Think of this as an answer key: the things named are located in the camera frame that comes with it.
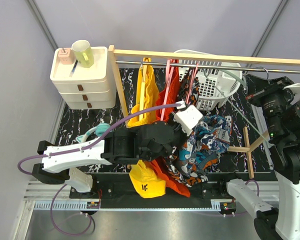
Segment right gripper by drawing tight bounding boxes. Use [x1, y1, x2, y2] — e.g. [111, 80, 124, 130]
[245, 72, 298, 140]

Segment mint green hanger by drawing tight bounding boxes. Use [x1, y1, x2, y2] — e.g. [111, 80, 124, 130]
[203, 69, 267, 141]

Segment blue patterned shorts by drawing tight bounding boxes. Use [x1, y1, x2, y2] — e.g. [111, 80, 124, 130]
[174, 113, 233, 188]

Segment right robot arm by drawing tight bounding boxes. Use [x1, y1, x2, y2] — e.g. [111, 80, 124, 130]
[217, 74, 300, 240]

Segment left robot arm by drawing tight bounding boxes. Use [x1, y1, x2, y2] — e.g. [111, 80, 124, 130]
[31, 121, 193, 198]

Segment thin pink hanger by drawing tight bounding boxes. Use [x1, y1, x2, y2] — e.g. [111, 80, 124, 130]
[186, 62, 199, 104]

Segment black orange patterned shorts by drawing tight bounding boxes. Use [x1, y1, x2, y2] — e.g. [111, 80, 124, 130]
[165, 68, 202, 188]

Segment yellow shorts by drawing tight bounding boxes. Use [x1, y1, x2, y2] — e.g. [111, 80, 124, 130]
[127, 65, 166, 199]

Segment white laundry basket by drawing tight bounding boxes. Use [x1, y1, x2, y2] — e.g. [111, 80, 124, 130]
[175, 49, 246, 111]

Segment wooden clothes rack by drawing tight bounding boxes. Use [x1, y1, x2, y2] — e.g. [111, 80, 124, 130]
[108, 45, 300, 185]

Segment teal headphones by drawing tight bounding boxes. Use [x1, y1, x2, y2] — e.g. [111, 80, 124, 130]
[75, 122, 110, 143]

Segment cream drawer unit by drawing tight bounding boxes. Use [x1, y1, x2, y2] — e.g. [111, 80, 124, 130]
[50, 46, 117, 110]

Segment green mug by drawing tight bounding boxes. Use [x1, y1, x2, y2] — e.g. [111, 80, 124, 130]
[71, 40, 94, 68]

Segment blue pen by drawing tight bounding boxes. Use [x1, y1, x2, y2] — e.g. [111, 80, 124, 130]
[69, 60, 78, 76]

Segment pink cube holder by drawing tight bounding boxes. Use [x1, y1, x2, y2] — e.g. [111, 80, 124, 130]
[57, 48, 75, 65]

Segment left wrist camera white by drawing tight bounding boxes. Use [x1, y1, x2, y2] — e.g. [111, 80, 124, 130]
[173, 105, 203, 136]

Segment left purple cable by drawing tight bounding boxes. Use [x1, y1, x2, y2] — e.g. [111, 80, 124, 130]
[17, 101, 187, 236]

